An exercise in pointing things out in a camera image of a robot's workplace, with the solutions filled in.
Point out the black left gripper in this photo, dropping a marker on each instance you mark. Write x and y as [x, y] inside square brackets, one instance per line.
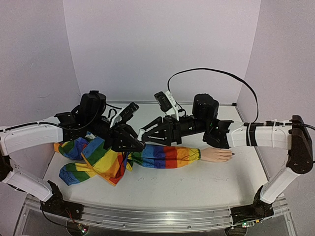
[119, 136]

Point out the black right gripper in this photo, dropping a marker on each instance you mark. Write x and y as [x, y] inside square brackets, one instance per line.
[175, 130]

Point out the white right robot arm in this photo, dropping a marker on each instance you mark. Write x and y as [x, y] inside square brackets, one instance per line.
[291, 135]

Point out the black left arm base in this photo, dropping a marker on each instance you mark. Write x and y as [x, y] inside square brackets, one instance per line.
[58, 206]

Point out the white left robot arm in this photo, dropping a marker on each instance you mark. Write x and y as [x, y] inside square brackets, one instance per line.
[25, 148]

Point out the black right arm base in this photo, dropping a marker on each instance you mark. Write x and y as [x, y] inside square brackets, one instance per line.
[258, 210]

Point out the rainbow striped jacket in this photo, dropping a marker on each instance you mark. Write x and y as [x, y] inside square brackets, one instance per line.
[89, 158]

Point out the mannequin hand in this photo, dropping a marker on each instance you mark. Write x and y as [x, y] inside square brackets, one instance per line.
[216, 155]

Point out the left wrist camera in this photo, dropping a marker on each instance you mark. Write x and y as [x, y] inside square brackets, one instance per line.
[124, 114]

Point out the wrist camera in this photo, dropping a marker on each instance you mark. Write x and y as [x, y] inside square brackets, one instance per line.
[168, 104]
[124, 114]

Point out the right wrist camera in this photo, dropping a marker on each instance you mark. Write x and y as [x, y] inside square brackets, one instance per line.
[168, 104]

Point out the aluminium front rail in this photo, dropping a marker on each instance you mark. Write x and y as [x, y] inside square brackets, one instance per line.
[154, 220]

